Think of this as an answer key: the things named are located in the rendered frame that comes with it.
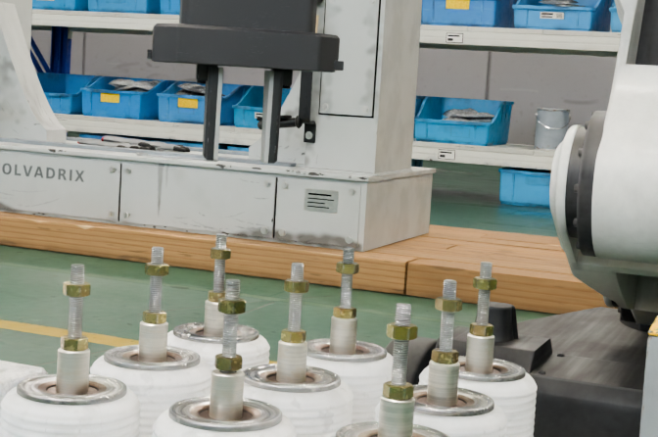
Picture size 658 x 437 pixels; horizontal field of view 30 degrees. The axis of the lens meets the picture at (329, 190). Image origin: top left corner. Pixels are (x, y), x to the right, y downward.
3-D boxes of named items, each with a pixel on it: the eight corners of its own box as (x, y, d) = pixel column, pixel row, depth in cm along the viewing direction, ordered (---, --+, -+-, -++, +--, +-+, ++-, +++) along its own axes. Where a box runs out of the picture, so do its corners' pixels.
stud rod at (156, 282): (154, 340, 98) (158, 246, 97) (162, 342, 97) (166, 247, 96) (144, 341, 97) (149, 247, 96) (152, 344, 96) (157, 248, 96)
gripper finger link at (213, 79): (214, 158, 82) (219, 65, 81) (217, 161, 79) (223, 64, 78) (190, 157, 82) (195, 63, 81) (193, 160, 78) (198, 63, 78)
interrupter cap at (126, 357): (141, 348, 102) (141, 340, 102) (217, 363, 99) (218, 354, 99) (83, 364, 95) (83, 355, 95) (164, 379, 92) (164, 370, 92)
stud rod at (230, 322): (216, 392, 82) (223, 279, 81) (222, 389, 82) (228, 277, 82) (231, 394, 81) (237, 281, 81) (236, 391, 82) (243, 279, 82)
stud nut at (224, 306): (212, 312, 81) (212, 299, 81) (222, 308, 82) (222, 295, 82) (240, 315, 80) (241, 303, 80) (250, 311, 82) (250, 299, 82)
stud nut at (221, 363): (210, 368, 81) (210, 356, 81) (219, 364, 83) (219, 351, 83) (237, 372, 81) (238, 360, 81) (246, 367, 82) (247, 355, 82)
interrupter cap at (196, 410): (305, 426, 81) (305, 416, 81) (210, 442, 77) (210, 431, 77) (239, 400, 87) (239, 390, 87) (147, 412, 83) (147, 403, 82)
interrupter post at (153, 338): (148, 358, 99) (150, 317, 98) (173, 363, 98) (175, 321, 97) (130, 364, 97) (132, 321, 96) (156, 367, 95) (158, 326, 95)
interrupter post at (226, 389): (250, 422, 82) (253, 373, 82) (220, 426, 80) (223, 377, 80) (229, 413, 84) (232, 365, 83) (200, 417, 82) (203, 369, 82)
